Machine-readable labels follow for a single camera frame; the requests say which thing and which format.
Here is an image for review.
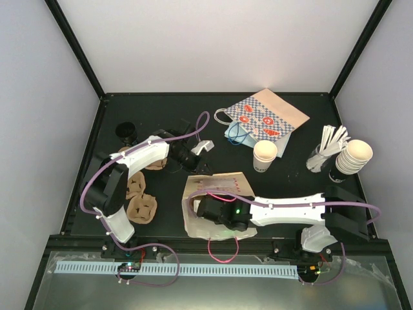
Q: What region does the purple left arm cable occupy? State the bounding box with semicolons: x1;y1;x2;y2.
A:
79;111;210;214

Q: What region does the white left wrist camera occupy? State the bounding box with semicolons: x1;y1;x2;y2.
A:
191;140;214;156

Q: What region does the black open coffee cup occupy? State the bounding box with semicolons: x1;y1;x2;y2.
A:
115;121;137;145

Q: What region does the cream pink Cakes paper bag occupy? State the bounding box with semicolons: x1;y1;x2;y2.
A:
181;171;255;263

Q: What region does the blue checkered bakery paper bag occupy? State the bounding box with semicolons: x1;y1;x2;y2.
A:
224;88;309;143

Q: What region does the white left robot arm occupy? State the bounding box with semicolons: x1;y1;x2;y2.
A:
79;128;214;258

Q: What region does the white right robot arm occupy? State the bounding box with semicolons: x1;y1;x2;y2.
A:
192;187;380;260

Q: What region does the light blue paper bag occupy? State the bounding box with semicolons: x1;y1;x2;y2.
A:
224;122;257;148

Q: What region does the tall white paper cup stack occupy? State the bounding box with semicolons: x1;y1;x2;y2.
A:
336;139;373;175

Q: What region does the white slotted cable rail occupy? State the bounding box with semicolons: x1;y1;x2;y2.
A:
54;261;299;280

